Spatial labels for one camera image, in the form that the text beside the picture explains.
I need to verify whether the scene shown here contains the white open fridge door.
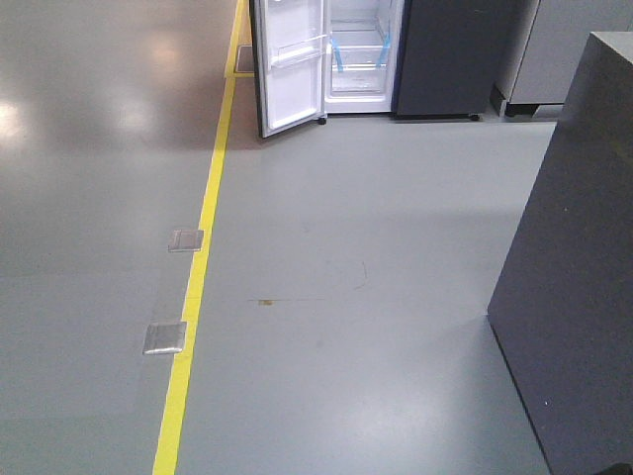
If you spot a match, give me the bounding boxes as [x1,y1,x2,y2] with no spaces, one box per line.
[248,0,328,139]

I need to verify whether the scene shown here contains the silver floor outlet plate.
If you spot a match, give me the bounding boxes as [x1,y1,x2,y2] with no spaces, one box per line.
[167,229,204,252]

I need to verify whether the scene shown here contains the clear fridge crisper drawer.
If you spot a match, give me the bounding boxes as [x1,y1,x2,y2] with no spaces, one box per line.
[330,29,392,96]

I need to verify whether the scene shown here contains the grey appliance beside fridge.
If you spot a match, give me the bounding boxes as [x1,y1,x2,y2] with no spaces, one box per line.
[491,0,632,117]

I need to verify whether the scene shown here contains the yellow floor tape line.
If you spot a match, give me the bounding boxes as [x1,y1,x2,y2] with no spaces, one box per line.
[152,1,247,475]

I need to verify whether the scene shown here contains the clear upper door bin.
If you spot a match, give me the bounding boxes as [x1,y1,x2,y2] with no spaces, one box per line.
[271,35,328,68]

